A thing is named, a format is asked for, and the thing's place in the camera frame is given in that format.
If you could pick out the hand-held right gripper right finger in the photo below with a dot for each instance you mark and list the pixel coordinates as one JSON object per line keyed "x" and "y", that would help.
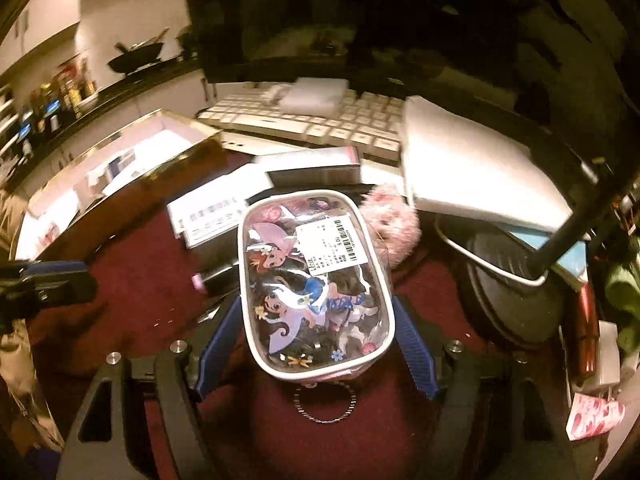
{"x": 417, "y": 355}

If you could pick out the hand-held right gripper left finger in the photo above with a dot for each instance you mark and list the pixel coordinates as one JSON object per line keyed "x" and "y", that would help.
{"x": 215, "y": 355}

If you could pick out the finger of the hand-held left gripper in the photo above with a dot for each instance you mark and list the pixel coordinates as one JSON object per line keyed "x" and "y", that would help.
{"x": 67, "y": 287}
{"x": 55, "y": 266}

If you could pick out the gold-edged storage box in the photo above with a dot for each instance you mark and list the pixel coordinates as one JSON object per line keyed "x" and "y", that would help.
{"x": 150, "y": 195}

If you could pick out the clear cartoon pouch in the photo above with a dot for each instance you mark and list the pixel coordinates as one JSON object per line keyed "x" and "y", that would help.
{"x": 310, "y": 280}

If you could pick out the beige clothing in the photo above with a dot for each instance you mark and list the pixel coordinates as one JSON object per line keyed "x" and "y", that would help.
{"x": 20, "y": 360}

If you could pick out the small pink item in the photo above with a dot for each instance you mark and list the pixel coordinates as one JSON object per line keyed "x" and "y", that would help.
{"x": 198, "y": 281}

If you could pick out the black desk lamp stand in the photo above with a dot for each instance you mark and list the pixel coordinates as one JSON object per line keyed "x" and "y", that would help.
{"x": 510, "y": 290}

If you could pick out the pink fluffy pompom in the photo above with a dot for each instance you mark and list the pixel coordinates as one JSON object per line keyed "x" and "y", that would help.
{"x": 395, "y": 225}

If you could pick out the white labelled box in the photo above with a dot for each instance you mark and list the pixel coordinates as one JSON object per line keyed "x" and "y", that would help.
{"x": 215, "y": 210}

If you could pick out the dark red cylinder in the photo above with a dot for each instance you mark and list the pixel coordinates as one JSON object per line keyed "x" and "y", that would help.
{"x": 585, "y": 330}

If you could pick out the group of bottles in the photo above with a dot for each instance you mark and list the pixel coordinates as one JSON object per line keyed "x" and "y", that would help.
{"x": 70, "y": 95}

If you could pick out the light blue book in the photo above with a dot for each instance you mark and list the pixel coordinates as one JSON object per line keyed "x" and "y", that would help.
{"x": 570, "y": 262}

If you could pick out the pink patterned packet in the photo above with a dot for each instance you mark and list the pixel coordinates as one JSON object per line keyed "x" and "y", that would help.
{"x": 595, "y": 415}

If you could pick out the white charger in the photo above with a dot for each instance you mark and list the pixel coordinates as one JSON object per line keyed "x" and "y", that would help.
{"x": 607, "y": 355}

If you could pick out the white grid notebook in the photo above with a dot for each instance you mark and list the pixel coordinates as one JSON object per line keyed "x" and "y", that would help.
{"x": 475, "y": 160}

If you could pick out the black and white slim box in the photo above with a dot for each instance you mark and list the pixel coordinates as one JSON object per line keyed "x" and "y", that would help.
{"x": 310, "y": 172}

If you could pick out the black kitchen counter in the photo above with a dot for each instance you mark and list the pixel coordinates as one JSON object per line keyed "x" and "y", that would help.
{"x": 150, "y": 80}

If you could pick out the green cloth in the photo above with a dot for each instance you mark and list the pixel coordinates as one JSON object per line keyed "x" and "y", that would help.
{"x": 622, "y": 285}

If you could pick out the black wok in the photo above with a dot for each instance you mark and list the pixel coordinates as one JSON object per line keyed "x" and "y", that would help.
{"x": 135, "y": 57}

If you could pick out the white keyboard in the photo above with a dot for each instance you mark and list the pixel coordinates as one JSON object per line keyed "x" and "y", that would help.
{"x": 320, "y": 127}

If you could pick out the crumpled white tissue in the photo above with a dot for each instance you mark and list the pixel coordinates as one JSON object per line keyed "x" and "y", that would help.
{"x": 274, "y": 92}

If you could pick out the white tissue pack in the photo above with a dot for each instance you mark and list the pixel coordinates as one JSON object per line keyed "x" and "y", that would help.
{"x": 312, "y": 94}

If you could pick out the black monitor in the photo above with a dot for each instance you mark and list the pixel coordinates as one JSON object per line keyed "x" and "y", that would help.
{"x": 300, "y": 20}

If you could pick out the white wall cabinets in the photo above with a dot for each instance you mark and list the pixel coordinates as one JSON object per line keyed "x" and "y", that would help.
{"x": 45, "y": 15}

